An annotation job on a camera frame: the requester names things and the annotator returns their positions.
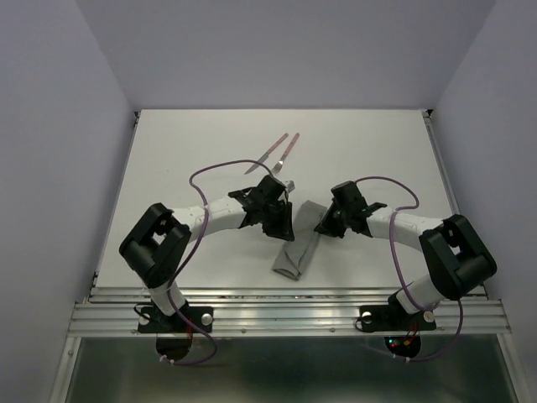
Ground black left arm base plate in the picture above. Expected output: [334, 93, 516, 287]
[133, 303, 214, 334]

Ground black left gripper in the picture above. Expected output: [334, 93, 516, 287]
[259, 200, 295, 241]

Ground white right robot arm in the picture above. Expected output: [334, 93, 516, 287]
[315, 181, 498, 327]

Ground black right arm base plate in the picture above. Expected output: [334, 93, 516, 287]
[354, 304, 436, 333]

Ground grey cloth napkin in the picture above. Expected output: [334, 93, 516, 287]
[272, 201, 327, 281]

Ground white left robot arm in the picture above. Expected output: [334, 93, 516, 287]
[119, 175, 295, 331]

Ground pink handled knife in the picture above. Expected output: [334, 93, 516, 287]
[244, 133, 289, 175]

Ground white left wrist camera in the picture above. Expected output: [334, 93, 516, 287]
[284, 181, 295, 193]

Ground aluminium mounting rail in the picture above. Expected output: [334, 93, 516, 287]
[66, 285, 514, 339]

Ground pink handled fork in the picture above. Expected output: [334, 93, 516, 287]
[271, 133, 300, 175]

